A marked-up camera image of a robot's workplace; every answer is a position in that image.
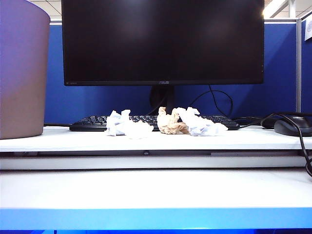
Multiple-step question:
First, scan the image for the tan paper ball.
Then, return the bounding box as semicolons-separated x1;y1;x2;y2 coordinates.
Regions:
156;106;190;135

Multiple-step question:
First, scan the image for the large white paper ball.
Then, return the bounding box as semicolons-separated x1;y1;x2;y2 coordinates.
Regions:
172;106;229;137

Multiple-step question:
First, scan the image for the black monitor stand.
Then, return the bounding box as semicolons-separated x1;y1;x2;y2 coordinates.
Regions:
149;85;176;116

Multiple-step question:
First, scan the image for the wide blue partition panel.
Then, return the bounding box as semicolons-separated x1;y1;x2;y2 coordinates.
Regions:
45;21;297;126

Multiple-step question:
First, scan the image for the black computer keyboard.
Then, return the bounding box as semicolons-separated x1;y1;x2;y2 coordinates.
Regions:
69;115;241;132

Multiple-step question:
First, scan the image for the black ASUS computer monitor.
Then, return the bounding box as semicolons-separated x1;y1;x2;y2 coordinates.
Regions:
61;0;265;86

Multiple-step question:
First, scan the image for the black computer mouse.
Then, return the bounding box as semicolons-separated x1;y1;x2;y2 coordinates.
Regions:
273;119;312;137

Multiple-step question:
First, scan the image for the black flat desk device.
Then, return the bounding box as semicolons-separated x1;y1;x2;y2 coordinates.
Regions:
261;111;312;129

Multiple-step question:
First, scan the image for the narrow blue partition panel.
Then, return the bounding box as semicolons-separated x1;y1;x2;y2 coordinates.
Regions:
301;19;312;113

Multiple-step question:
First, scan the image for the white paper sheet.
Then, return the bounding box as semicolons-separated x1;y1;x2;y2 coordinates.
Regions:
304;19;312;41

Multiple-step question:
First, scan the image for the grey metal rail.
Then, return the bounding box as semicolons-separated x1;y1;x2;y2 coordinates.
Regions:
0;150;308;157

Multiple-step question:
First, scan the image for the looped black monitor cable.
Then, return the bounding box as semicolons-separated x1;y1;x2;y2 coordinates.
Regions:
186;84;234;120

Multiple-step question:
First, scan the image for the thin black keyboard cable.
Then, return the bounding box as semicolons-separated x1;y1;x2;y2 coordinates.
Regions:
233;117;263;129

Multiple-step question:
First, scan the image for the thick black cable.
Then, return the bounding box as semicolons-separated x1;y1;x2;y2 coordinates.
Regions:
261;112;312;176

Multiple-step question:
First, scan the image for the grey partition post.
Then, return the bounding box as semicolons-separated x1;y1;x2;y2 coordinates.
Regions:
295;18;303;113

